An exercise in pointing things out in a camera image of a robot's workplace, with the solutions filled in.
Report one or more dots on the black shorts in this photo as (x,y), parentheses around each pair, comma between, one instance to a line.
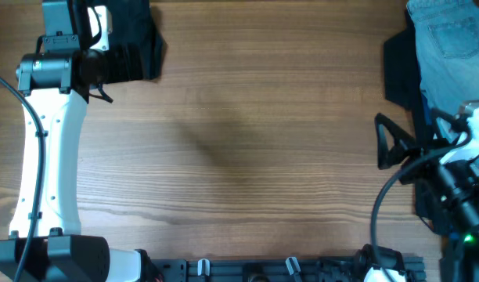
(135,45)

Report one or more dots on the light blue jeans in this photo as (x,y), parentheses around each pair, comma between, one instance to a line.
(447,49)

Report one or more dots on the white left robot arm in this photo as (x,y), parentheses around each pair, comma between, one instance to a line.
(45,241)

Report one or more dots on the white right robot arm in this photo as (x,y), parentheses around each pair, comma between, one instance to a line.
(447,172)

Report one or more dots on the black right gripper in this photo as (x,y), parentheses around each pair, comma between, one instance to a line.
(404,149)

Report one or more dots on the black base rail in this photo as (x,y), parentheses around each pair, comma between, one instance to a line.
(328,269)

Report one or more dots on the black garment under pile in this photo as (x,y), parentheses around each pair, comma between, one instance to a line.
(402,79)

